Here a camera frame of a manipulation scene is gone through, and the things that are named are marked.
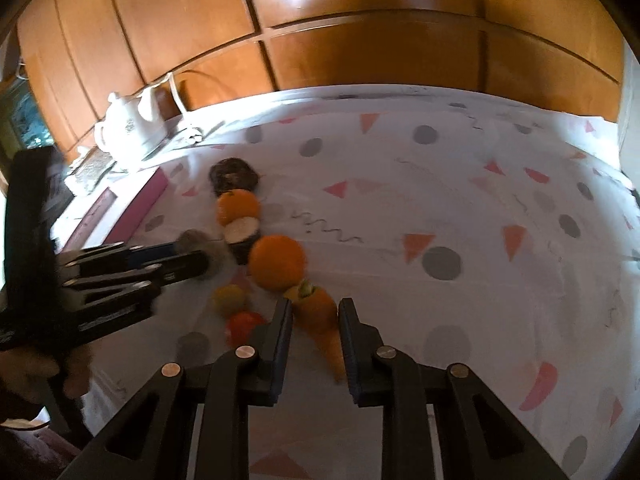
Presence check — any small dark brown fruit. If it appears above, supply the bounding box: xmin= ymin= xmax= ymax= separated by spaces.
xmin=174 ymin=229 xmax=228 ymax=281

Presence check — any cut brown root half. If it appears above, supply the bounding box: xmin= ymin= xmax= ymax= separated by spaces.
xmin=222 ymin=217 xmax=262 ymax=266

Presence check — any left hand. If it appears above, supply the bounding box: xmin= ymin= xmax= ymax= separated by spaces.
xmin=1 ymin=346 xmax=92 ymax=404

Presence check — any orange with stem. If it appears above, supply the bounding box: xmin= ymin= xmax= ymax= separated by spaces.
xmin=216 ymin=188 xmax=262 ymax=226

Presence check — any large orange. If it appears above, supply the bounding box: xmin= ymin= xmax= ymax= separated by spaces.
xmin=247 ymin=235 xmax=307 ymax=292

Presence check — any yellow green small fruit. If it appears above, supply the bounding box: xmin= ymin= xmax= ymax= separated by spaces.
xmin=212 ymin=284 xmax=248 ymax=318

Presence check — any red tomato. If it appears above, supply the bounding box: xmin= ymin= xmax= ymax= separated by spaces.
xmin=224 ymin=311 xmax=268 ymax=348

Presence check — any white power cable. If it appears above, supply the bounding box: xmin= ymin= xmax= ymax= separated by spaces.
xmin=144 ymin=71 xmax=206 ymax=143

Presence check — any white electric kettle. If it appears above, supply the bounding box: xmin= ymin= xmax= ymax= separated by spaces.
xmin=93 ymin=87 xmax=167 ymax=170

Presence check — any white patterned tablecloth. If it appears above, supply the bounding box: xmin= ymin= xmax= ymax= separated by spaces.
xmin=106 ymin=87 xmax=639 ymax=479

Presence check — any dark brown round fruit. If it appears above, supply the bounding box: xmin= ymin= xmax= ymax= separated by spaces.
xmin=208 ymin=157 xmax=259 ymax=197

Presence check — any orange carrot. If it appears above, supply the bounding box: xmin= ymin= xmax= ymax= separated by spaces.
xmin=284 ymin=280 xmax=346 ymax=382

